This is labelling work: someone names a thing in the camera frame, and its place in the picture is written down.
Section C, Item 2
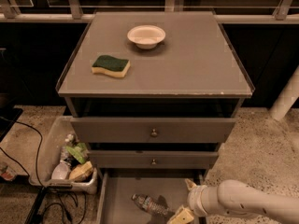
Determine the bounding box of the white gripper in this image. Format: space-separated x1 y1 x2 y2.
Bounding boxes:
166 178 207 224

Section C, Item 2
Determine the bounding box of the clear plastic water bottle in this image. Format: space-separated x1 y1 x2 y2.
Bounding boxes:
132 193 172 217

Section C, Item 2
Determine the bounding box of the grey bottom drawer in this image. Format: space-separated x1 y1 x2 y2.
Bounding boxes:
96 169 203 224

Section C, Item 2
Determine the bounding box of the grey drawer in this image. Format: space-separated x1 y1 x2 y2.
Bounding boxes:
96 169 203 224
71 117 235 143
89 150 219 169

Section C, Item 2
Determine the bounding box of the brass top drawer knob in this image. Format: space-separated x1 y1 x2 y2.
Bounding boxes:
150 129 158 137

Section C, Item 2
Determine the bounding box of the grey middle drawer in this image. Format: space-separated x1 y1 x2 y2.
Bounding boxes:
89 150 219 169

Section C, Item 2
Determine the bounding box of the grey drawer cabinet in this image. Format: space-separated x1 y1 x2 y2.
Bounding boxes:
55 10 256 224

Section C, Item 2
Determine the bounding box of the grey top drawer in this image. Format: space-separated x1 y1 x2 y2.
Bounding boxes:
71 117 235 143

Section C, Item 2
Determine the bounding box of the crumpled bottle in bin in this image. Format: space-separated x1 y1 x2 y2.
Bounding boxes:
60 133 75 166

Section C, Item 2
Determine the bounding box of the white bowl on counter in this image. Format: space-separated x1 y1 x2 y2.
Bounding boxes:
127 25 165 49

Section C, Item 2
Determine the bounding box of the yellow sponge in bin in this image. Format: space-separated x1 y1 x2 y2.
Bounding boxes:
69 161 93 182

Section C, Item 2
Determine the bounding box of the green packet in bin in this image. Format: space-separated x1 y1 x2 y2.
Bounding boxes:
66 143 88 164

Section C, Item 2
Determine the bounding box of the white bowl in bin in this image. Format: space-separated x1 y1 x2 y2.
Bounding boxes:
51 162 70 180

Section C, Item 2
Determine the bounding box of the clear plastic storage bin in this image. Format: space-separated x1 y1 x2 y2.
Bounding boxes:
29 116 98 194

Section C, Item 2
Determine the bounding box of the green yellow sponge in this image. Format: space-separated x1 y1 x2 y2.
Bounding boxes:
92 55 131 78

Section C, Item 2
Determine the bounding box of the small cup on floor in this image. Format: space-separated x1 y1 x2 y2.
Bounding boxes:
0 161 17 181

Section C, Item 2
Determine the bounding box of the black device at left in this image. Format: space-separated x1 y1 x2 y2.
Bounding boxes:
0 93 22 142

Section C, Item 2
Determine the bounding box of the black cable on floor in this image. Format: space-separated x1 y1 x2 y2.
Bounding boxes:
0 115 88 224

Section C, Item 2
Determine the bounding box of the metal window rail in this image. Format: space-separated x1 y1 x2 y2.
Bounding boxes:
0 0 299 24

